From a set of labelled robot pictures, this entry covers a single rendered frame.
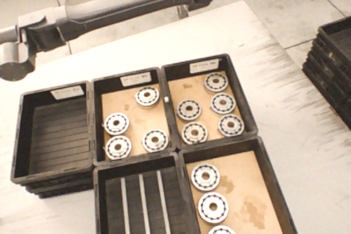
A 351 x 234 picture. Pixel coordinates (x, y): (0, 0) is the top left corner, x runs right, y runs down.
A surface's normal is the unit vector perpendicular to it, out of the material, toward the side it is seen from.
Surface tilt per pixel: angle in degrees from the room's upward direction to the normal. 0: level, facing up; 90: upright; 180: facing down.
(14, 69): 90
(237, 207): 0
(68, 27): 90
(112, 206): 0
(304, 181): 0
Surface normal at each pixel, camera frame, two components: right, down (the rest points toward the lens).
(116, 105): -0.08, -0.54
